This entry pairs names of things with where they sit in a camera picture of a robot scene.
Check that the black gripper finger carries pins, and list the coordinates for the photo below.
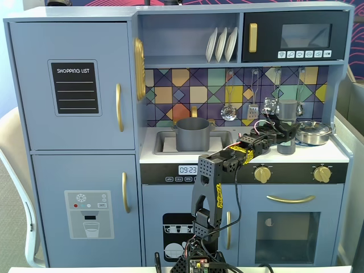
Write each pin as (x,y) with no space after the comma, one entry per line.
(288,133)

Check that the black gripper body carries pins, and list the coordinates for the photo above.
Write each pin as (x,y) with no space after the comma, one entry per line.
(288,133)

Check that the gray salt shaker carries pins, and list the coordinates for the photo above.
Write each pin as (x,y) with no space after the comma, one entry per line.
(287,109)

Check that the red black robot base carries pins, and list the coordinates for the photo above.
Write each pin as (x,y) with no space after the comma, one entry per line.
(179,266)

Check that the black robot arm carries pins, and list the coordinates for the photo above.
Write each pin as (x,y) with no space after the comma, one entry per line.
(205,176)

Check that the steel pot with lid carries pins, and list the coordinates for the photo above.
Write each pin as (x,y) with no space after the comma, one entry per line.
(312,133)

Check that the steel slotted spatula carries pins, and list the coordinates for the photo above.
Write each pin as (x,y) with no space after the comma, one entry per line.
(252,112)

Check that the gold stove knob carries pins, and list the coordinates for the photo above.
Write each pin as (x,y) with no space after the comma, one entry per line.
(262,174)
(322,174)

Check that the steel skimmer spoon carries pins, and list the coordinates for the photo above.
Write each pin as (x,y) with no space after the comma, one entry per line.
(229,113)

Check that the desk divider panel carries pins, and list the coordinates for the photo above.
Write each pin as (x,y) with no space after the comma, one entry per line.
(349,170)

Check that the gray pot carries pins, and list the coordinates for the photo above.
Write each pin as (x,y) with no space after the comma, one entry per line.
(192,136)

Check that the gold toy faucet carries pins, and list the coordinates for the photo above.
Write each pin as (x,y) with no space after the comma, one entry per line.
(194,111)

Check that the white toy plate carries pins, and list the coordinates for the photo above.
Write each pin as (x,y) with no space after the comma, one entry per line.
(221,47)
(211,47)
(231,45)

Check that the robot controller board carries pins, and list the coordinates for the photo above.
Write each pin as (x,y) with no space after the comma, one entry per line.
(198,265)

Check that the gold toy telephone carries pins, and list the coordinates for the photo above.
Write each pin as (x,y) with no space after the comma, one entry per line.
(139,68)

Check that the blue toy kitchen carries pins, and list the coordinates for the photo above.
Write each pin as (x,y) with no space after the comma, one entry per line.
(85,159)

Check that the white chair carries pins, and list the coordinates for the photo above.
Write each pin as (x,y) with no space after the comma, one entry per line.
(11,136)

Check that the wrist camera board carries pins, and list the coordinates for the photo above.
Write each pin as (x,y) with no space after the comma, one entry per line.
(270,105)

